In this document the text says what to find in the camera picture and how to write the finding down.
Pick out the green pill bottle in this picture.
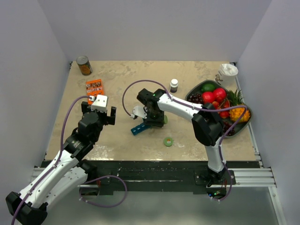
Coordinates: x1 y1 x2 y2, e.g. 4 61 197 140
164 115 168 125

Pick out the teal weekly pill organizer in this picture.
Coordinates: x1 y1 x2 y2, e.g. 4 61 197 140
131 123 151 136

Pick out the green bottle cap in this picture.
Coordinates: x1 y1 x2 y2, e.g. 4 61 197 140
163 137 173 147

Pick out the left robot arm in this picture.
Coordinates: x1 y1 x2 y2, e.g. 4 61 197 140
6 100 116 225

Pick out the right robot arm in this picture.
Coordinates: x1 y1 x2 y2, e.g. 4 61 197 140
131 89 226 184

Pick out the orange cardboard box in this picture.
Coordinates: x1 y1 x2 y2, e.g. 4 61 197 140
86 79 105 97

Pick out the white capped dark pill bottle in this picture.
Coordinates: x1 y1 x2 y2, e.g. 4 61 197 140
170 79 179 93

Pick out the dark grey fruit tray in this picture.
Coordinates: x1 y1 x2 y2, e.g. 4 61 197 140
186 80 252 138

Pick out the tin food can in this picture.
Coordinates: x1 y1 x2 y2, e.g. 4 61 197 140
76 56 93 75

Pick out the green toy lime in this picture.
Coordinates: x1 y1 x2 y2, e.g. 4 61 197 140
201 83 216 93

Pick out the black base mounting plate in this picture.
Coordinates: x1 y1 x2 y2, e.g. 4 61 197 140
41 158 261 195

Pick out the red toy apple right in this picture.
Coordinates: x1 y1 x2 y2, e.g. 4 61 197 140
213 88 227 103

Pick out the toy cherries cluster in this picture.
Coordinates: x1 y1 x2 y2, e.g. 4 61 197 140
212 99 230 119

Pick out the dark toy grapes bunch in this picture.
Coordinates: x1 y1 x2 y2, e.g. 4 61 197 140
187 93 235 136

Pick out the white paper cup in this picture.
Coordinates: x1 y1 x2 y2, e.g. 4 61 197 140
215 63 239 87

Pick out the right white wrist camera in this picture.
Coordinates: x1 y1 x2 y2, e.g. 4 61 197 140
130 106 147 120

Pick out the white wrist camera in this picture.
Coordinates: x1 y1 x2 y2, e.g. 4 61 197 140
130 106 147 120
90 95 108 113

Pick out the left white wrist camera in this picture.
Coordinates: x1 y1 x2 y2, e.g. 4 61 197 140
90 95 108 113

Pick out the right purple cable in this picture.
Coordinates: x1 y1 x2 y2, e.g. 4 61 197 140
121 79 248 202

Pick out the aluminium frame rail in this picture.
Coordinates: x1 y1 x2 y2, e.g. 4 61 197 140
16 63 288 225

